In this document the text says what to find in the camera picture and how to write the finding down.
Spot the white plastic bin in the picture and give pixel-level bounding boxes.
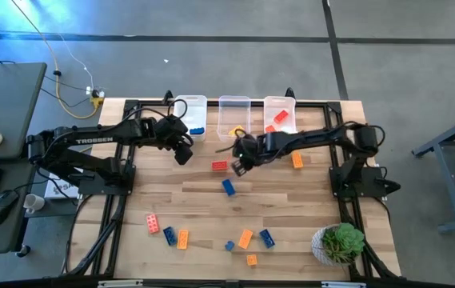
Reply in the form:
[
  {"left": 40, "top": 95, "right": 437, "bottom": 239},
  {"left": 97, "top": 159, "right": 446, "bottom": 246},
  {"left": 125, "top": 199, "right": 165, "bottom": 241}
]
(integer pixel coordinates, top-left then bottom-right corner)
[
  {"left": 263, "top": 95, "right": 297, "bottom": 135},
  {"left": 172, "top": 94, "right": 209, "bottom": 142}
]

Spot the clear plastic bin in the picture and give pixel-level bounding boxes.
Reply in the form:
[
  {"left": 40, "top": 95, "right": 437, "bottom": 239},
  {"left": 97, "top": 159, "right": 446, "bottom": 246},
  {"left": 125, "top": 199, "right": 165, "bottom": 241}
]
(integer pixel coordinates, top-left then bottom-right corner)
[{"left": 216, "top": 94, "right": 252, "bottom": 143}]

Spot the yellow power socket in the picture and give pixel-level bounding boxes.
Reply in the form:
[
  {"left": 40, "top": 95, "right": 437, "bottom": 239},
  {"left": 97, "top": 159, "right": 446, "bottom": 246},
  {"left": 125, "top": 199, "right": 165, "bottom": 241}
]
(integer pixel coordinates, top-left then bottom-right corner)
[{"left": 86, "top": 85, "right": 106, "bottom": 110}]

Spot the succulent in white pot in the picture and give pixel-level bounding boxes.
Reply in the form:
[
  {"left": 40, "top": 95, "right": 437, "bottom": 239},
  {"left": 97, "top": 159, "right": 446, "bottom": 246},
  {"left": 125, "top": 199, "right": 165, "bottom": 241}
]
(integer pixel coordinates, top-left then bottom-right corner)
[{"left": 310, "top": 222, "right": 366, "bottom": 268}]

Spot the white printed box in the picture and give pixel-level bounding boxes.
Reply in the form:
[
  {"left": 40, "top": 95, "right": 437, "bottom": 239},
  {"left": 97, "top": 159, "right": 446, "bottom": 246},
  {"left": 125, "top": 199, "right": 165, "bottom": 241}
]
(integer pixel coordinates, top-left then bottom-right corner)
[{"left": 43, "top": 171, "right": 82, "bottom": 200}]

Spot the white cup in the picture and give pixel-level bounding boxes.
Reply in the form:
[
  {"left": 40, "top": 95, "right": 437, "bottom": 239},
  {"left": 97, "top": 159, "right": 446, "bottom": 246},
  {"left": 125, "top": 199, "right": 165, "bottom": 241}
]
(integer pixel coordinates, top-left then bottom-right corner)
[{"left": 22, "top": 193, "right": 46, "bottom": 215}]

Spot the grey desk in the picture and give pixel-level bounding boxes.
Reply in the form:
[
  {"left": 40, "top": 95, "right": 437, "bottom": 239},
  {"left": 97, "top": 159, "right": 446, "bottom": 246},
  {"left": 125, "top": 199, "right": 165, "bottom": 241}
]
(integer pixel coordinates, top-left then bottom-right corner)
[{"left": 0, "top": 62, "right": 48, "bottom": 257}]

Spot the black computer mouse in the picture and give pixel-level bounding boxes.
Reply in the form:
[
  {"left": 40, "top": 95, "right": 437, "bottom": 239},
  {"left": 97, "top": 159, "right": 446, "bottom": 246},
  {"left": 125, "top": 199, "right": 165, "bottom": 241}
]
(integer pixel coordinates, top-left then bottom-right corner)
[{"left": 0, "top": 189, "right": 21, "bottom": 227}]

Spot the grey metal stand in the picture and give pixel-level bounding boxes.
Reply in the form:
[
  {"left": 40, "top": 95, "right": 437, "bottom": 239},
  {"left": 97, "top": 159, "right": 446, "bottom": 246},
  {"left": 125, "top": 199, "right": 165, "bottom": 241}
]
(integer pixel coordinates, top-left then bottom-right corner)
[{"left": 411, "top": 109, "right": 455, "bottom": 234}]

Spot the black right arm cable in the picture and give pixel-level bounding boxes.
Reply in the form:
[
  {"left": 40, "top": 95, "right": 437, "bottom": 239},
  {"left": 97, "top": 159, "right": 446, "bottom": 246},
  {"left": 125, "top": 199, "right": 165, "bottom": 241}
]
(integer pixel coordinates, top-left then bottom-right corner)
[{"left": 215, "top": 126, "right": 252, "bottom": 155}]

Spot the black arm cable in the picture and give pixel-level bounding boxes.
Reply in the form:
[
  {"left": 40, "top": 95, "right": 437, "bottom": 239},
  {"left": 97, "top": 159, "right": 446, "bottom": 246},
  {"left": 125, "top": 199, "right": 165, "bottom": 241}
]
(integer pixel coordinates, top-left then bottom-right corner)
[
  {"left": 215, "top": 126, "right": 252, "bottom": 155},
  {"left": 110, "top": 98, "right": 190, "bottom": 133}
]

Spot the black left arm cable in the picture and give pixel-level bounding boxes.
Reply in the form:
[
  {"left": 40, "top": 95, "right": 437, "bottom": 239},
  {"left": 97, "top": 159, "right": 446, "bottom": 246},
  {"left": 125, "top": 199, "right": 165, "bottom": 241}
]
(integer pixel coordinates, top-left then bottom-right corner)
[{"left": 110, "top": 98, "right": 190, "bottom": 133}]

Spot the black aluminium table frame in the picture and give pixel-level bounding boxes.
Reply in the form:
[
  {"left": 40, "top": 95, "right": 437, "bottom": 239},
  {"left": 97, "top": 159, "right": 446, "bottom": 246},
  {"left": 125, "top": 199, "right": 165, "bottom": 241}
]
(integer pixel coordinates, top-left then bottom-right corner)
[{"left": 61, "top": 87, "right": 402, "bottom": 281}]

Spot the white floor cable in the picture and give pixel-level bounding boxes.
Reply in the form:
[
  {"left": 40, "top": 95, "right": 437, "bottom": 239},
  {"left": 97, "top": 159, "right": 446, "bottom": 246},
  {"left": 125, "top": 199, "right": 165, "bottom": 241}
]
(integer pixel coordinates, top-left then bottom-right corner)
[{"left": 57, "top": 34, "right": 97, "bottom": 91}]

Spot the white bracket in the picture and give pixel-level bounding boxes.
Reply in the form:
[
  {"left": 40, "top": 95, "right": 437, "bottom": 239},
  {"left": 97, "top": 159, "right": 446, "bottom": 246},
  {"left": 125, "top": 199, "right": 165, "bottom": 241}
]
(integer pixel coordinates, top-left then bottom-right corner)
[
  {"left": 98, "top": 279, "right": 144, "bottom": 288},
  {"left": 321, "top": 281, "right": 367, "bottom": 288}
]

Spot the yellow floor cable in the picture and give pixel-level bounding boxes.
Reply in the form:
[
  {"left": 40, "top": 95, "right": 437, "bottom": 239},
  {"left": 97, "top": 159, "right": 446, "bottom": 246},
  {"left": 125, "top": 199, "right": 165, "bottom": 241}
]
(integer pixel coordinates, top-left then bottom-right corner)
[{"left": 10, "top": 0, "right": 101, "bottom": 120}]

